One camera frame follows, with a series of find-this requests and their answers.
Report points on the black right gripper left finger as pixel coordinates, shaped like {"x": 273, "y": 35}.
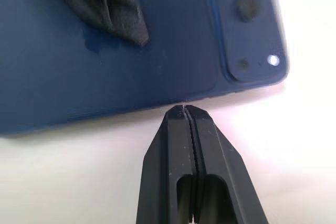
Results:
{"x": 165, "y": 161}

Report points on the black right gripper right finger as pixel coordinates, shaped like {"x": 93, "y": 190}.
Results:
{"x": 223, "y": 161}

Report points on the dark blue smartphone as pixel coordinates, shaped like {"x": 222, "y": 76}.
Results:
{"x": 168, "y": 58}

